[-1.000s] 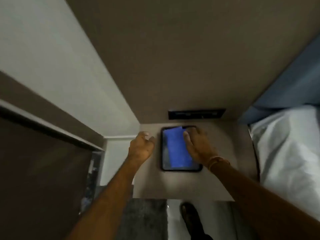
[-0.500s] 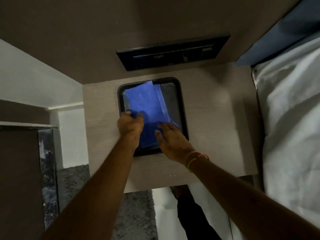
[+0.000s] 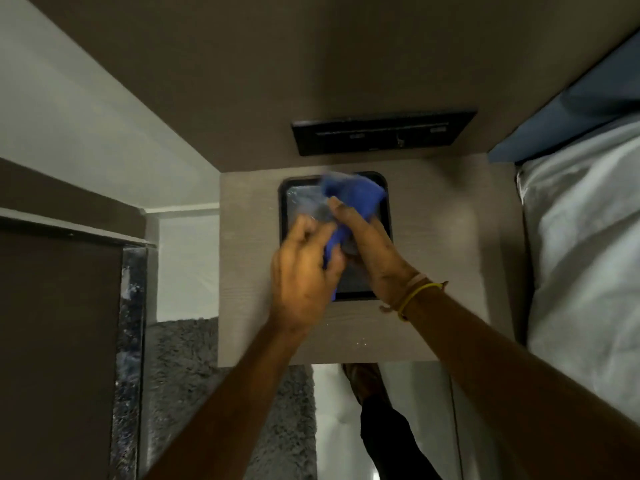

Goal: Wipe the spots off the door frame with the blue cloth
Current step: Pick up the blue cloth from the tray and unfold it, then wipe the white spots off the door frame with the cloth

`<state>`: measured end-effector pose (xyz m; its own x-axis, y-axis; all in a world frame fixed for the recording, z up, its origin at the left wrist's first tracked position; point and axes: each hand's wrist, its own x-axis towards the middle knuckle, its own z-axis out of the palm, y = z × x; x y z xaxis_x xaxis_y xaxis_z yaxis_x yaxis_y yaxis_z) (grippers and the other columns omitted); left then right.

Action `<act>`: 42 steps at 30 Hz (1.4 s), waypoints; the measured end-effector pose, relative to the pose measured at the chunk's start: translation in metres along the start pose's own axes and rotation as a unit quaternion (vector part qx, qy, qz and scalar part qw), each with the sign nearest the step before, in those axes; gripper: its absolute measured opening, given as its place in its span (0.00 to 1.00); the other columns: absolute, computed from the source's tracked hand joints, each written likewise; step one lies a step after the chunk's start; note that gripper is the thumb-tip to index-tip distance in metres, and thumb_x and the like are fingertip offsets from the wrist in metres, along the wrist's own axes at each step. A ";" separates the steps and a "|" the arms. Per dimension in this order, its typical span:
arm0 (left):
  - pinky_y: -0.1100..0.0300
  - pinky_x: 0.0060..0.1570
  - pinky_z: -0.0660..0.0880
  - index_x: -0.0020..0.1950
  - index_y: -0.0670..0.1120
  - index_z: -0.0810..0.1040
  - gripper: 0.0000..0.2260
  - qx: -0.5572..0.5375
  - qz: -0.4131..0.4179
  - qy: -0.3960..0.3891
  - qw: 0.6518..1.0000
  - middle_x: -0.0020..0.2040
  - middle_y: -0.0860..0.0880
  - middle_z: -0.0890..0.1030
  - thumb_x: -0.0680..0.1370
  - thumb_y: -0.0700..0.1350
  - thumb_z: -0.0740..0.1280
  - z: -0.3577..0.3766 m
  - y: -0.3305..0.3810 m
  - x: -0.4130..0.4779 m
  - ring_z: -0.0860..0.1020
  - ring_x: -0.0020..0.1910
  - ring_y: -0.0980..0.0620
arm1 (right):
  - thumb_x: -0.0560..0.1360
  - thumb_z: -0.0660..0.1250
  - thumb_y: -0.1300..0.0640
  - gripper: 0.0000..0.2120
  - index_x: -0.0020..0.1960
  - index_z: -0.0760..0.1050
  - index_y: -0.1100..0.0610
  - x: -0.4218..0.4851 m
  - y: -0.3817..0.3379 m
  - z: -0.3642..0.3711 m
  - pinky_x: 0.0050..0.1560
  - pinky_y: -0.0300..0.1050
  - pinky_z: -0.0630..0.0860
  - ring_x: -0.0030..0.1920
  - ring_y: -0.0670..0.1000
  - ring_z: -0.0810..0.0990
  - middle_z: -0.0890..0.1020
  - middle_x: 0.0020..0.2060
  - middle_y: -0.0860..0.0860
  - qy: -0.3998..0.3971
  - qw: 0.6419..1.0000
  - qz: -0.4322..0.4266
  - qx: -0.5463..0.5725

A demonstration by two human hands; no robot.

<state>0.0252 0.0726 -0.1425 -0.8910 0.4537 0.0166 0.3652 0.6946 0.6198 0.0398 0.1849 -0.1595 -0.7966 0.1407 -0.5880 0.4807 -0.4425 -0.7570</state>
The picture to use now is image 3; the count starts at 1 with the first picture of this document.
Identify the person's dark trouser leg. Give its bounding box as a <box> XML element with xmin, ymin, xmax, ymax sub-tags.
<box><xmin>359</xmin><ymin>395</ymin><xmax>443</xmax><ymax>480</ymax></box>

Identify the wooden nightstand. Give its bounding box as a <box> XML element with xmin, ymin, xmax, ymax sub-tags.
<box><xmin>218</xmin><ymin>154</ymin><xmax>526</xmax><ymax>368</ymax></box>

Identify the yellow thread wristband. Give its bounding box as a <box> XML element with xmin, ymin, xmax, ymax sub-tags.
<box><xmin>380</xmin><ymin>280</ymin><xmax>449</xmax><ymax>323</ymax></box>

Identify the dark brown wardrobe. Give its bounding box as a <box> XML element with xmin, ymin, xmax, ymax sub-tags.
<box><xmin>0</xmin><ymin>157</ymin><xmax>158</xmax><ymax>480</ymax></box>

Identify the grey shaggy rug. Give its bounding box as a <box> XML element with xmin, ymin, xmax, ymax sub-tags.
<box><xmin>142</xmin><ymin>317</ymin><xmax>319</xmax><ymax>480</ymax></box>

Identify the black wall switch panel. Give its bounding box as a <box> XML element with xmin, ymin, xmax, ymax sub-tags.
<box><xmin>291</xmin><ymin>111</ymin><xmax>477</xmax><ymax>157</ymax></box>

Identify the person's left hand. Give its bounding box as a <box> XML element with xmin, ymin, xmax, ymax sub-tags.
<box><xmin>269</xmin><ymin>215</ymin><xmax>347</xmax><ymax>335</ymax></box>

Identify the person's right hand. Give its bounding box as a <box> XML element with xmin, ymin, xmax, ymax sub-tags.
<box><xmin>327</xmin><ymin>196</ymin><xmax>420</xmax><ymax>308</ymax></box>

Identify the white bed duvet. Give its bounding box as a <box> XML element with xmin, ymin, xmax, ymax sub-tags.
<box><xmin>516</xmin><ymin>114</ymin><xmax>640</xmax><ymax>425</ymax></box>

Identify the person's right forearm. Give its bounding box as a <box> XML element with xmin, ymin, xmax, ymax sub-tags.
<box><xmin>400</xmin><ymin>287</ymin><xmax>640</xmax><ymax>480</ymax></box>

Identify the blue padded headboard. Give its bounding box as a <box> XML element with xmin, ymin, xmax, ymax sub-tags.
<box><xmin>488</xmin><ymin>30</ymin><xmax>640</xmax><ymax>164</ymax></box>

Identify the black rectangular tray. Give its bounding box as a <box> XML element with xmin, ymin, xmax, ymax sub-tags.
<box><xmin>278</xmin><ymin>171</ymin><xmax>393</xmax><ymax>302</ymax></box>

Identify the blue cleaning cloth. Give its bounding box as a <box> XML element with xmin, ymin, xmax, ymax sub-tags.
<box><xmin>319</xmin><ymin>172</ymin><xmax>388</xmax><ymax>301</ymax></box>

